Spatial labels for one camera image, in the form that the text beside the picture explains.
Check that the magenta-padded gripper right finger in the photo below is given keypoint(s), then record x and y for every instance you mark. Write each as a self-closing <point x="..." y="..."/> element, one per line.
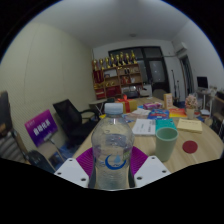
<point x="151" y="170"/>

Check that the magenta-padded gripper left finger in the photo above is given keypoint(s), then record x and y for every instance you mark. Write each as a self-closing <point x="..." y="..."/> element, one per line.
<point x="71" y="171"/>

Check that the clear plastic water bottle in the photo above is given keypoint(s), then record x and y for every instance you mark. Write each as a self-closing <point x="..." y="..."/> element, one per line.
<point x="112" y="146"/>

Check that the pale green cup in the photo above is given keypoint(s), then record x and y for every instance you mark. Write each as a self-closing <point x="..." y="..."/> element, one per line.
<point x="166" y="144"/>

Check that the white paper booklet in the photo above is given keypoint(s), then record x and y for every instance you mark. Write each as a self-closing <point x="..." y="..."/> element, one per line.
<point x="144" y="127"/>

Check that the flat round red coaster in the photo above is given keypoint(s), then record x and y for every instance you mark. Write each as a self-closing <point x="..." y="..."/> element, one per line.
<point x="190" y="146"/>

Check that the teal box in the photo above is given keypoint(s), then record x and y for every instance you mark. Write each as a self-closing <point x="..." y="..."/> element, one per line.
<point x="165" y="122"/>

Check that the black office chair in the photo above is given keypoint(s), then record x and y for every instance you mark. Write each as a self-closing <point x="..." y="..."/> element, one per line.
<point x="71" y="121"/>

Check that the purple sign board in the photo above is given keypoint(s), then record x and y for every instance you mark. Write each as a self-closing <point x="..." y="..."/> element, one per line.
<point x="40" y="127"/>

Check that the blue book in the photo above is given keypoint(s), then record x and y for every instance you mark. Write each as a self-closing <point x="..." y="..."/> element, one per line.
<point x="158" y="114"/>

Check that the yellow book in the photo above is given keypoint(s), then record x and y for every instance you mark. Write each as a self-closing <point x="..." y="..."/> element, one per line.
<point x="189" y="125"/>

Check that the orange book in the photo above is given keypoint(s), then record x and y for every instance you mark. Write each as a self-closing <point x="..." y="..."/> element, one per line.
<point x="178" y="112"/>

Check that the pink box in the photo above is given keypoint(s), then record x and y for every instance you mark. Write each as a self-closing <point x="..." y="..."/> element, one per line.
<point x="152" y="105"/>

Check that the yellow gift box red ribbon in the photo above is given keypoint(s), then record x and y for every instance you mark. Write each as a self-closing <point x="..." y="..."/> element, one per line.
<point x="128" y="105"/>

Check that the small tan carton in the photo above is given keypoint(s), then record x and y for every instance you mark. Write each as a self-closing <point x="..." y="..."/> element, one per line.
<point x="168" y="100"/>

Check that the pink flowers in white pot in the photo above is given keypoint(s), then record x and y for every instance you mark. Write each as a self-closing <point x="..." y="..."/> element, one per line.
<point x="191" y="105"/>

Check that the wooden shelf unit with trophies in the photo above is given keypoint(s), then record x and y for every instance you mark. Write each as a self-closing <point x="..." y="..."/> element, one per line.
<point x="115" y="78"/>

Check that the black computer monitor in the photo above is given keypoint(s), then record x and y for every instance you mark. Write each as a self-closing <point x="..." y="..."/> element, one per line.
<point x="202" y="82"/>

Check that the white wall air conditioner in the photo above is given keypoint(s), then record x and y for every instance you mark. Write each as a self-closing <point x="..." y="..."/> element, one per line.
<point x="181" y="48"/>

